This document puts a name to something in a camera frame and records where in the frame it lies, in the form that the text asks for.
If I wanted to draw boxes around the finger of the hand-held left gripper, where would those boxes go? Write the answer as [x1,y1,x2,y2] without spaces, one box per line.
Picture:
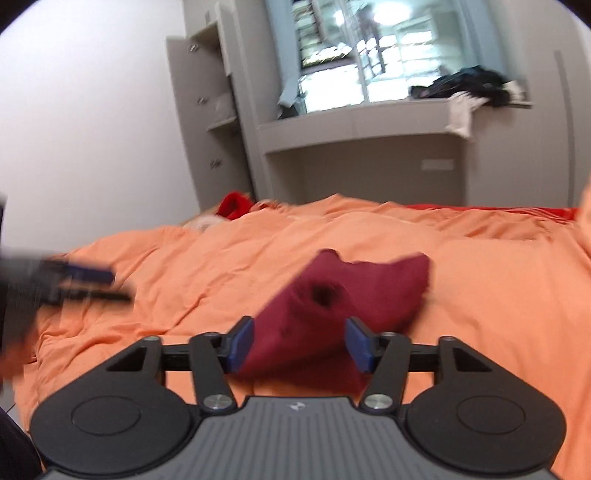
[44,261,117,286]
[46,286,136,304]

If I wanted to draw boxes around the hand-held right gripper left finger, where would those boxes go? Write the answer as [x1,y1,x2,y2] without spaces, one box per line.
[106,316,256,413]

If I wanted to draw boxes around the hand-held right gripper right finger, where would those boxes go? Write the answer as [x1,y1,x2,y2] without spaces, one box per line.
[344,316,494,413]

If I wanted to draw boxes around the dark red long-sleeve shirt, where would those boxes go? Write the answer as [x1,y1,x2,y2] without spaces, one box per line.
[231,249,432,393]

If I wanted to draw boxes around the pile of dark clothes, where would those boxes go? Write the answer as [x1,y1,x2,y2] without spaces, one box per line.
[409,66,527,107]

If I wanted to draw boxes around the orange duvet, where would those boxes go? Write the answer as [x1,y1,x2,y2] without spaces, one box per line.
[0,194,591,480]

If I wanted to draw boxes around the floral pillow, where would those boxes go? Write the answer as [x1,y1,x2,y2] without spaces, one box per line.
[182,215,227,232]

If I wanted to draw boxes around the red plush cloth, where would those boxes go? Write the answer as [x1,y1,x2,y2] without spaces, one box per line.
[218,191,254,219]

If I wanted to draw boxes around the person's dark pants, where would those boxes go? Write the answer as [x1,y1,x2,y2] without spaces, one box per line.
[0,406,40,480]

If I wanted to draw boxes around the grey shelf cabinet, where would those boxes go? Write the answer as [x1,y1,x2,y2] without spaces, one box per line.
[166,0,259,213]

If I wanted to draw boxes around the red bed sheet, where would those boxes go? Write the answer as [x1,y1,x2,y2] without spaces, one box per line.
[406,204,580,221]

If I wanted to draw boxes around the grey window desk unit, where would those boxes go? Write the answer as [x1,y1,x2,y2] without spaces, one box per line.
[256,99,481,206]

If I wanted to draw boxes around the white cloth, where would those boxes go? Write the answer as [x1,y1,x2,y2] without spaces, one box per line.
[445,91,490,138]

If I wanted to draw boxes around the window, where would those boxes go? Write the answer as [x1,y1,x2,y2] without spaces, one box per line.
[291,0,462,114]

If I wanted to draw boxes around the light blue curtain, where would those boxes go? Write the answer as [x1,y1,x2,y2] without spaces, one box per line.
[265,0,308,118]

